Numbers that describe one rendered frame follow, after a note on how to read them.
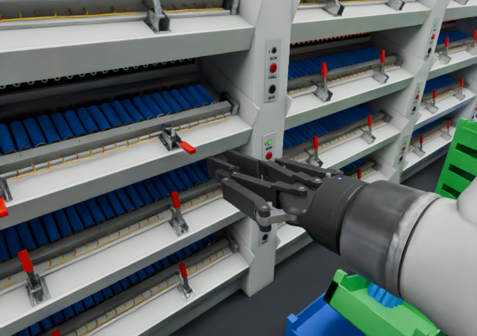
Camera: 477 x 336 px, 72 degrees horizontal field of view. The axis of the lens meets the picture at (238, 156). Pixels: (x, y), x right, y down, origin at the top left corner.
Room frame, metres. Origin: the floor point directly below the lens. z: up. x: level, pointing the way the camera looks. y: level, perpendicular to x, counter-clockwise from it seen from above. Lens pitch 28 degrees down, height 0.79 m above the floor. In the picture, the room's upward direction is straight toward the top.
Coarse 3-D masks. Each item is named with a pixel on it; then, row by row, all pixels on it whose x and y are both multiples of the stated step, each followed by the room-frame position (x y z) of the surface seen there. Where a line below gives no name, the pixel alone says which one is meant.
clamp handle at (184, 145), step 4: (172, 132) 0.53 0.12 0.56; (172, 136) 0.53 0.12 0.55; (176, 136) 0.53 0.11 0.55; (172, 140) 0.52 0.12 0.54; (176, 140) 0.52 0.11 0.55; (180, 140) 0.52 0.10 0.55; (180, 144) 0.50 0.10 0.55; (184, 144) 0.50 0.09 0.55; (188, 144) 0.50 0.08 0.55; (184, 148) 0.49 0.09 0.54; (188, 148) 0.48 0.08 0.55; (192, 148) 0.48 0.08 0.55; (188, 152) 0.48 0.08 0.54; (192, 152) 0.48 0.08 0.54
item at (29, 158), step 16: (192, 112) 0.61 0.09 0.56; (208, 112) 0.62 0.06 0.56; (224, 112) 0.65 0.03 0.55; (128, 128) 0.53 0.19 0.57; (144, 128) 0.54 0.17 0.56; (160, 128) 0.56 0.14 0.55; (192, 128) 0.58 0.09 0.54; (48, 144) 0.46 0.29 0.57; (64, 144) 0.46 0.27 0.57; (80, 144) 0.47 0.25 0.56; (96, 144) 0.49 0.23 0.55; (128, 144) 0.51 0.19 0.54; (0, 160) 0.41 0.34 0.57; (16, 160) 0.42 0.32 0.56; (32, 160) 0.43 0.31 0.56; (48, 160) 0.44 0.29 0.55; (64, 160) 0.45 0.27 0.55; (80, 160) 0.46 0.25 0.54; (16, 176) 0.40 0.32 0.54
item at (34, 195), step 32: (192, 64) 0.74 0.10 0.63; (0, 96) 0.52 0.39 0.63; (32, 96) 0.54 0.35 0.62; (224, 96) 0.68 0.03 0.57; (224, 128) 0.62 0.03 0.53; (96, 160) 0.47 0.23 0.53; (128, 160) 0.48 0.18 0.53; (160, 160) 0.51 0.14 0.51; (192, 160) 0.56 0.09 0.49; (32, 192) 0.39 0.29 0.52; (64, 192) 0.41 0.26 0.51; (96, 192) 0.44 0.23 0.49; (0, 224) 0.36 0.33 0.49
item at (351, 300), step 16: (336, 272) 0.53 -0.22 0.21; (336, 288) 0.51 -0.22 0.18; (352, 288) 0.59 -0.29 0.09; (336, 304) 0.49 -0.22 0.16; (352, 304) 0.48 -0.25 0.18; (368, 304) 0.55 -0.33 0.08; (352, 320) 0.46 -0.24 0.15; (368, 320) 0.44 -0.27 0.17; (384, 320) 0.43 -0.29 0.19; (400, 320) 0.52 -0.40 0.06; (416, 320) 0.55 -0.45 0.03
